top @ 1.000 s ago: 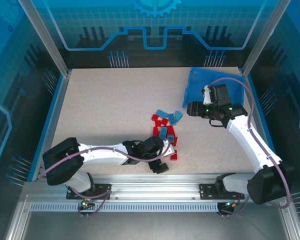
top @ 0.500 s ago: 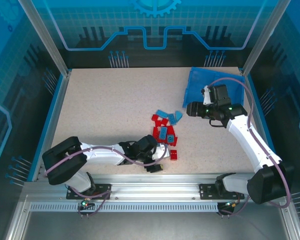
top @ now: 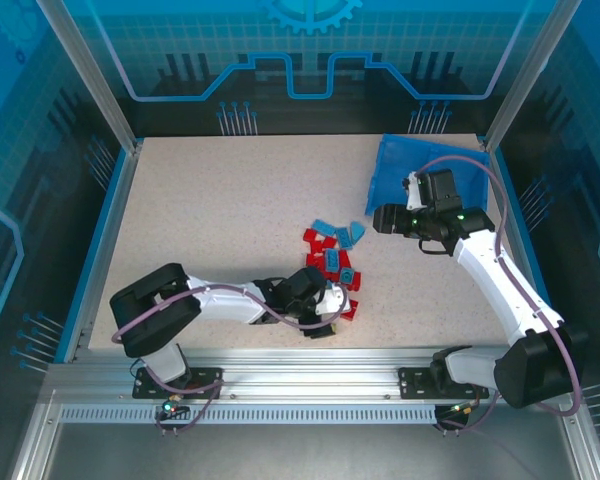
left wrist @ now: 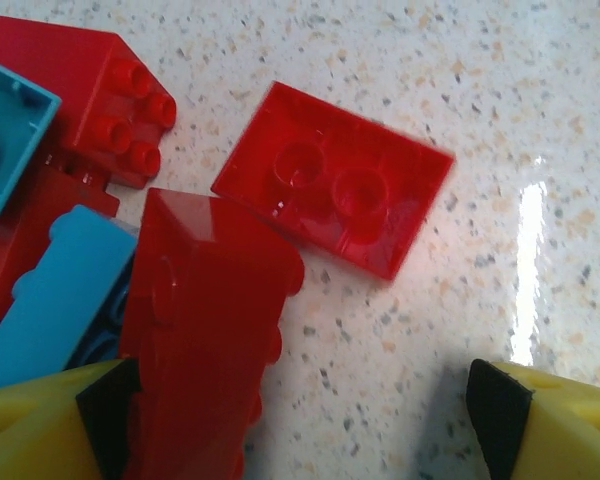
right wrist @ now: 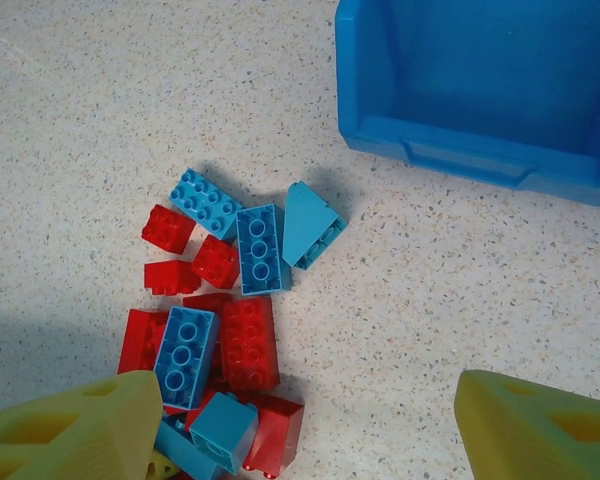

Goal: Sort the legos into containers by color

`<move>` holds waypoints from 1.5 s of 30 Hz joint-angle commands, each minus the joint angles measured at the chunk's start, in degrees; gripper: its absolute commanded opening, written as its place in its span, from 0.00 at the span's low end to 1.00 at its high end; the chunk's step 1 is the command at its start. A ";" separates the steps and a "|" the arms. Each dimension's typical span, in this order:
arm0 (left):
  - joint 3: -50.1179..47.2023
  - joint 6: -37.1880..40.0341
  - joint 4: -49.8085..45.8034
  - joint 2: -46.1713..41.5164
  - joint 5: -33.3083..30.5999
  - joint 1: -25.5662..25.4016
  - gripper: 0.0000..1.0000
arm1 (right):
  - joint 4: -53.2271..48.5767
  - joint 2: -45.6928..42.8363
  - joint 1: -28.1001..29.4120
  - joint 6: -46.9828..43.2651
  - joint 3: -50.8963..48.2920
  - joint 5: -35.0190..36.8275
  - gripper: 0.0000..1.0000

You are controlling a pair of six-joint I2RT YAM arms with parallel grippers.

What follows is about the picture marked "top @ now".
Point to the blue divided plastic bin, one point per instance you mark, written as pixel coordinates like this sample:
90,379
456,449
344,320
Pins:
390,165

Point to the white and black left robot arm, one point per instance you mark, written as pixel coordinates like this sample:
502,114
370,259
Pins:
220,304

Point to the black connector with LED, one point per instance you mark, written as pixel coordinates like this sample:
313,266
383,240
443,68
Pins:
172,409
452,411

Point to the aluminium side rail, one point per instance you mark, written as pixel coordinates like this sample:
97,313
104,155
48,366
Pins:
519,210
105,250

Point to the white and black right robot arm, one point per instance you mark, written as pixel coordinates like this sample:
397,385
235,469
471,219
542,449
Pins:
500,280

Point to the aluminium frame post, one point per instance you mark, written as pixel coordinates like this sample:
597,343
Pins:
526,80
96,80

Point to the aluminium mounting rail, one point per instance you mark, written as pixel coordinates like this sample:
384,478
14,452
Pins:
305,375

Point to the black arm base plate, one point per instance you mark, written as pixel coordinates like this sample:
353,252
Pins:
205,374
412,382

